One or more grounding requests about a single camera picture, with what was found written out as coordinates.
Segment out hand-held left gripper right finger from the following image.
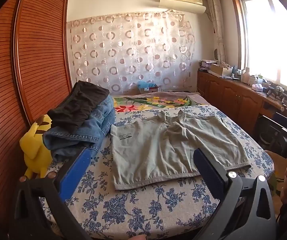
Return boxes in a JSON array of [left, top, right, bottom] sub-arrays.
[[191, 148, 276, 240]]

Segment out colourful flower blanket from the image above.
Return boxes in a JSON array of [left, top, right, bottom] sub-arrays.
[[111, 91, 209, 113]]

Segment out black tools on counter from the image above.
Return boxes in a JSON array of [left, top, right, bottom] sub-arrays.
[[263, 82, 287, 105]]

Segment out sheer circle-pattern curtain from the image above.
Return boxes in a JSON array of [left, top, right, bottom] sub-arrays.
[[67, 12, 196, 95]]

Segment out white patterned window curtain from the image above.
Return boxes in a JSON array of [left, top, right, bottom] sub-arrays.
[[207, 0, 227, 63]]

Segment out open cardboard box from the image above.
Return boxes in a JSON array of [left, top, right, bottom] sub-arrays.
[[210, 63, 230, 77]]

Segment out wooden slatted wardrobe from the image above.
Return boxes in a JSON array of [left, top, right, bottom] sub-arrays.
[[0, 0, 72, 205]]

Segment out yellow plush toy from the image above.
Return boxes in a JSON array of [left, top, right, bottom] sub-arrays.
[[19, 114, 52, 179]]

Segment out folded blue jeans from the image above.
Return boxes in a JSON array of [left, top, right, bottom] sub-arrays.
[[43, 96, 116, 163]]

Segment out blue floral bedsheet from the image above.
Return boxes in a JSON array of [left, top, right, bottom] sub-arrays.
[[38, 104, 275, 240]]

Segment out box with blue bag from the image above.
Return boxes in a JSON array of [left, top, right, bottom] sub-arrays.
[[137, 81, 159, 94]]

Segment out wooden cabinet counter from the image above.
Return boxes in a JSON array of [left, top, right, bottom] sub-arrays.
[[197, 70, 287, 135]]

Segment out beige bottle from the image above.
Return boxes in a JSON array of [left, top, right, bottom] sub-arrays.
[[241, 67, 250, 84]]

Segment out window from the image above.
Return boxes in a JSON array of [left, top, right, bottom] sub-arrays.
[[231, 0, 287, 98]]

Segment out folded black pants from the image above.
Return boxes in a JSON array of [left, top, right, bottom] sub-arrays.
[[47, 81, 109, 134]]

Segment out grey-green pants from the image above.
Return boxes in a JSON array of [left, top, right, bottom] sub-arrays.
[[110, 109, 252, 190]]

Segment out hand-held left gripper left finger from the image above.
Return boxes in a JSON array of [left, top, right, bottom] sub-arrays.
[[11, 146, 94, 240]]

